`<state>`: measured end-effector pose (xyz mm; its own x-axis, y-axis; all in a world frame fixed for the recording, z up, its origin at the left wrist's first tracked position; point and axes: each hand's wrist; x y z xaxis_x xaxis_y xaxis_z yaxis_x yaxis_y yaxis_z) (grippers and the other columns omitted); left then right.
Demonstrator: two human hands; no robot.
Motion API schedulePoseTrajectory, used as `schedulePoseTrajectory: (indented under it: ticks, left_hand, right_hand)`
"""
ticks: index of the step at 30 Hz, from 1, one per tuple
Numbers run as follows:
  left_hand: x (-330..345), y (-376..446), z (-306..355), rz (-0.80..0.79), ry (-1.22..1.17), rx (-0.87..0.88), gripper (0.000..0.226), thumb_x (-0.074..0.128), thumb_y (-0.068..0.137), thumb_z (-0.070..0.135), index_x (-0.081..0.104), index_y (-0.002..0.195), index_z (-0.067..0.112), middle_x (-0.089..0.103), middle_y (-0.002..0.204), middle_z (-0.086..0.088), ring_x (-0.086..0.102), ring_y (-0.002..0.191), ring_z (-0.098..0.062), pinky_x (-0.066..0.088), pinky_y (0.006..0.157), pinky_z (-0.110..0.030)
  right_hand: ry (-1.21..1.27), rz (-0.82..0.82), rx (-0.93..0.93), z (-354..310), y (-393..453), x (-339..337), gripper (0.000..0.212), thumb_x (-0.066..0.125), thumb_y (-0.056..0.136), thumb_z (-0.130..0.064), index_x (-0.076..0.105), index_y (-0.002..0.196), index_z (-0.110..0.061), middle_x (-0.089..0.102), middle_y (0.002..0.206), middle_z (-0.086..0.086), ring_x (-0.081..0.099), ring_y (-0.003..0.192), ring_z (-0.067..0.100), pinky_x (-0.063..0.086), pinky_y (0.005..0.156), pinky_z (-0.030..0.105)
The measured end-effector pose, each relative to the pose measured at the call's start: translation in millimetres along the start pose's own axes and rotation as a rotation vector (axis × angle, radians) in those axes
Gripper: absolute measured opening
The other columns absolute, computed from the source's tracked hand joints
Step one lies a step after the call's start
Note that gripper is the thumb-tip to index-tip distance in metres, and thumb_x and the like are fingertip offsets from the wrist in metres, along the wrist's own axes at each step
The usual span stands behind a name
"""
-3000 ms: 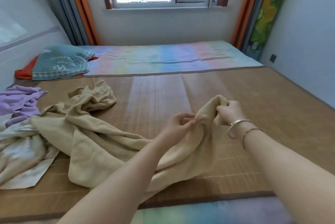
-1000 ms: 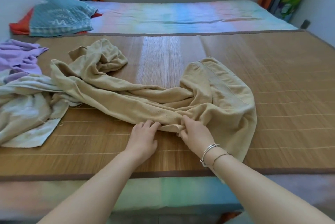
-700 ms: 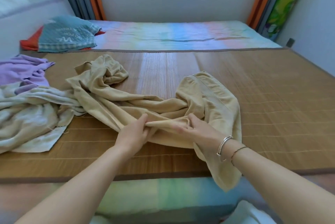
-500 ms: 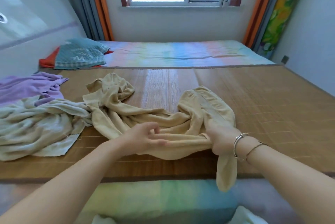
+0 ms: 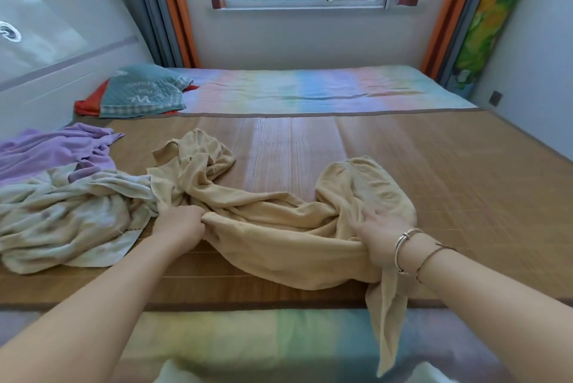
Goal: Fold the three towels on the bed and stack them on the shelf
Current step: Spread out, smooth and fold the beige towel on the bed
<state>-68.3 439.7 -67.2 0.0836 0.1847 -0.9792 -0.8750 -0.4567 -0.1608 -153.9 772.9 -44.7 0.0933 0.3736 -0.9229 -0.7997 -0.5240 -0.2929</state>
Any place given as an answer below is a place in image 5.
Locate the person's right hand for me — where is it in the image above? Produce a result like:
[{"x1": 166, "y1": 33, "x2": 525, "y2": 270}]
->
[{"x1": 348, "y1": 208, "x2": 407, "y2": 270}]

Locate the person's left hand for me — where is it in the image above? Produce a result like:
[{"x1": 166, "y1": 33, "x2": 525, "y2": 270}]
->
[{"x1": 151, "y1": 204, "x2": 207, "y2": 255}]

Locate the plain tan towel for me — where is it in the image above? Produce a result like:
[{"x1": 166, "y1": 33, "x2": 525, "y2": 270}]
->
[{"x1": 146, "y1": 128, "x2": 420, "y2": 378}]

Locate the beige white patterned towel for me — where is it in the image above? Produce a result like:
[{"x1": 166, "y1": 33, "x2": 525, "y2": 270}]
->
[{"x1": 0, "y1": 162, "x2": 160, "y2": 275}]

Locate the purple towel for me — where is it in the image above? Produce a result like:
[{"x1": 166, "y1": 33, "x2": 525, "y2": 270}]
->
[{"x1": 0, "y1": 123, "x2": 126, "y2": 187}]

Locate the person's right forearm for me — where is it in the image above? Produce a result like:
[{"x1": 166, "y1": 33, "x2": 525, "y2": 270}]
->
[{"x1": 396, "y1": 230, "x2": 573, "y2": 383}]

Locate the person's left forearm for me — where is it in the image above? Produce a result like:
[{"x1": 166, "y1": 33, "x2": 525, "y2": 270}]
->
[{"x1": 0, "y1": 234, "x2": 193, "y2": 383}]

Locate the person's white garment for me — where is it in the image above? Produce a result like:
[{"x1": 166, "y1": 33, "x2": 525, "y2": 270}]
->
[{"x1": 154, "y1": 359, "x2": 448, "y2": 383}]

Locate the brown bamboo sleeping mat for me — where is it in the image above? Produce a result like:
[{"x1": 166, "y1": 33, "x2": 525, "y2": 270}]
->
[{"x1": 0, "y1": 109, "x2": 573, "y2": 312}]

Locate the teal quilted pillow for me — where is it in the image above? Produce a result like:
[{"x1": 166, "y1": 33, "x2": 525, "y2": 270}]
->
[{"x1": 99, "y1": 64, "x2": 194, "y2": 119}]

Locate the red cloth under pillow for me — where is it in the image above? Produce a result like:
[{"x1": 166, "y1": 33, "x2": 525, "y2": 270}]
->
[{"x1": 73, "y1": 78, "x2": 200, "y2": 118}]

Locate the pastel rainbow bed sheet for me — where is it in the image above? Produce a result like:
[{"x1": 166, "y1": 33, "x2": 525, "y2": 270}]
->
[{"x1": 0, "y1": 64, "x2": 573, "y2": 383}]

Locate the white glossy headboard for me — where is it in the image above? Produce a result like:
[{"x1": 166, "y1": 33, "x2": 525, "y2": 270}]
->
[{"x1": 0, "y1": 0, "x2": 155, "y2": 140}]

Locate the grey orange curtain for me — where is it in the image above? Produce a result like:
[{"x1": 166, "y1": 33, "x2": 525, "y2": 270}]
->
[
  {"x1": 112, "y1": 0, "x2": 201, "y2": 69},
  {"x1": 419, "y1": 0, "x2": 504, "y2": 86}
]

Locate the green yellow painted board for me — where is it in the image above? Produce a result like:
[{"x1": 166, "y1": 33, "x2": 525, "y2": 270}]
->
[{"x1": 440, "y1": 0, "x2": 543, "y2": 95}]

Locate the round silver headboard emblem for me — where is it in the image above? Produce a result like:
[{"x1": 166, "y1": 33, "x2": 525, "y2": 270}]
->
[{"x1": 0, "y1": 20, "x2": 22, "y2": 44}]

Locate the silver bangle bracelet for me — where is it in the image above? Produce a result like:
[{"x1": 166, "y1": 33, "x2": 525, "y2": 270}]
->
[{"x1": 393, "y1": 227, "x2": 425, "y2": 275}]

